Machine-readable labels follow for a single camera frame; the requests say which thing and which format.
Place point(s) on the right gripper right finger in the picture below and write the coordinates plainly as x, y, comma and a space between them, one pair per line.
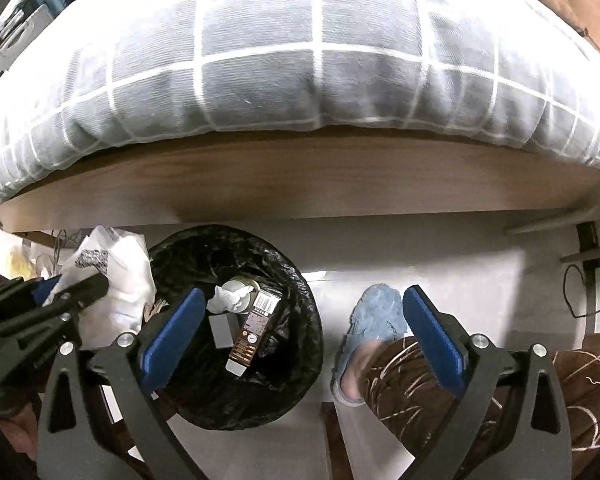
440, 344

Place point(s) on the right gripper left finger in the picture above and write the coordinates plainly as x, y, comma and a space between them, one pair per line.
99, 420

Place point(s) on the white paper bag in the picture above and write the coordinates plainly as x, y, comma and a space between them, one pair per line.
122, 257

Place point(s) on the black lined trash bin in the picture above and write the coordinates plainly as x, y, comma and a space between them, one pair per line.
247, 369

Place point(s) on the brown patterned pyjama leg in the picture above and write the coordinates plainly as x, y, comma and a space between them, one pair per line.
401, 390

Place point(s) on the blue fuzzy slipper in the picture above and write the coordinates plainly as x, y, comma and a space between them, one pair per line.
376, 321

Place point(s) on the crumpled white tissue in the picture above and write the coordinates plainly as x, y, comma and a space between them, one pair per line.
233, 296

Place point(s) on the brown cigarette box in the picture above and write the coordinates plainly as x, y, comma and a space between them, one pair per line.
253, 329

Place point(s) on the grey checked bed sheet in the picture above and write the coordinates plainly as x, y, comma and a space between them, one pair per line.
110, 73

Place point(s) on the wooden bed frame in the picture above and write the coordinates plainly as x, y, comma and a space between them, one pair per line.
333, 172

